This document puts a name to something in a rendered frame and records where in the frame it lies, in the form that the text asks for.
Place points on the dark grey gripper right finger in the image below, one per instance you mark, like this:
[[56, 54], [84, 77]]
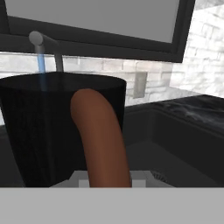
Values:
[[139, 180]]

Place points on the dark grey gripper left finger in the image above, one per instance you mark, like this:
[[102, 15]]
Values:
[[79, 180]]

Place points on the dark sink basin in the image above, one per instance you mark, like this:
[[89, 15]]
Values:
[[175, 145]]

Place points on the blue water stream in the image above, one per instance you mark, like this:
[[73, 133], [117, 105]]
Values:
[[41, 62]]

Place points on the grey sink faucet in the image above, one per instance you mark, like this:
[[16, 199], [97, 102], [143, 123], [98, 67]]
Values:
[[37, 38]]

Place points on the black framed window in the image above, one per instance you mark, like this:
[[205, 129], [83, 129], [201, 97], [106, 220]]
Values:
[[96, 17]]

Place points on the grey wall socket plate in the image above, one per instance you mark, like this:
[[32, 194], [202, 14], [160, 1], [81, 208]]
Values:
[[140, 84]]

